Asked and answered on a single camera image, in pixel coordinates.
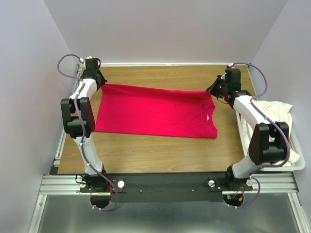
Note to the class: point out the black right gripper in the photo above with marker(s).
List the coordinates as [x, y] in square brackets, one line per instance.
[211, 89]

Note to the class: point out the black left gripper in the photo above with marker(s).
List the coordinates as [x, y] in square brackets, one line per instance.
[102, 80]

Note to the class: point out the pink t-shirt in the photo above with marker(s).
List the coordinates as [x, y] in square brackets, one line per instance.
[141, 110]

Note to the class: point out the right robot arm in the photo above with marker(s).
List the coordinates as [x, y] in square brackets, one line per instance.
[269, 144]

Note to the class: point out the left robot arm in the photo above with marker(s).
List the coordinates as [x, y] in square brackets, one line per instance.
[79, 123]

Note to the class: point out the cream white t-shirt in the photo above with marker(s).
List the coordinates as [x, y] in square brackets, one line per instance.
[275, 110]

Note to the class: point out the white laundry basket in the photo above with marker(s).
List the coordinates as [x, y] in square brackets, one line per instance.
[298, 166]

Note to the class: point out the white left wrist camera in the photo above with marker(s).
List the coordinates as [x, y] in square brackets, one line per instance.
[83, 60]

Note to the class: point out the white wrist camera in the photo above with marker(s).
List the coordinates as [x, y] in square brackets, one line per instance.
[231, 65]
[83, 60]

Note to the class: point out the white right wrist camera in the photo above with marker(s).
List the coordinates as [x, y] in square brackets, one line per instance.
[231, 65]

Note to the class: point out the aluminium table frame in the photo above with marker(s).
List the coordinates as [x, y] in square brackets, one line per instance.
[62, 208]

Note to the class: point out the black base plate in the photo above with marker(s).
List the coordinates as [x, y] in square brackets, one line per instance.
[165, 188]

